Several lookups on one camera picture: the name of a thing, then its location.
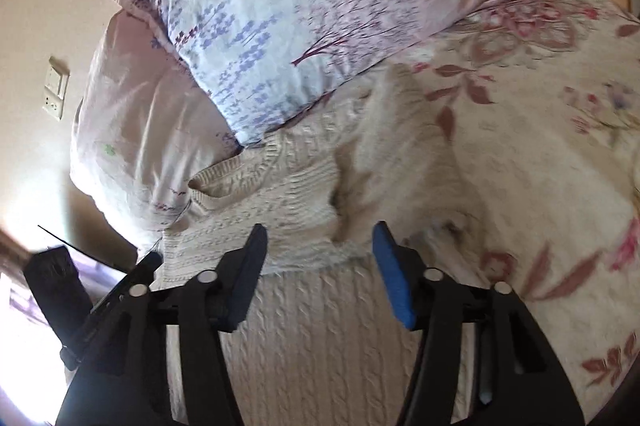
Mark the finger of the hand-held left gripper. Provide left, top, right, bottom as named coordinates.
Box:
left=60, top=252, right=163, bottom=371

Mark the pink pillow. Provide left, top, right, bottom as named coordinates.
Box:
left=69, top=8, right=247, bottom=253

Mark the purple tree print pillow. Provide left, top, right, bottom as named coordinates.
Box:
left=105, top=0, right=546, bottom=147

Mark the thin black cable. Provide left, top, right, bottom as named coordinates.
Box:
left=38, top=225, right=138, bottom=274

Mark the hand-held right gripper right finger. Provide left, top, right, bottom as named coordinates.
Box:
left=372, top=221, right=586, bottom=426

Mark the cream cable knit sweater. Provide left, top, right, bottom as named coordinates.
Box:
left=152, top=63, right=486, bottom=426

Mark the floral bed sheet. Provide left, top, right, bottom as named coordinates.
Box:
left=400, top=0, right=640, bottom=426

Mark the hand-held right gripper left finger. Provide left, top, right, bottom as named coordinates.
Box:
left=55, top=223, right=269, bottom=426

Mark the white wall switch socket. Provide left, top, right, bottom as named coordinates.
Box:
left=42, top=56, right=71, bottom=121

